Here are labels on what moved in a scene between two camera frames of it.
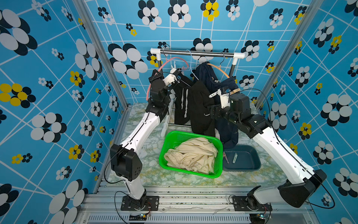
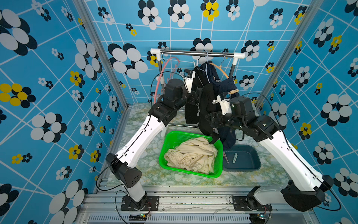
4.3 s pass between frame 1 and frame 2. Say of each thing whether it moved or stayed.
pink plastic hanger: moved
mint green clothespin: stayed
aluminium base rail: stayed
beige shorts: stayed
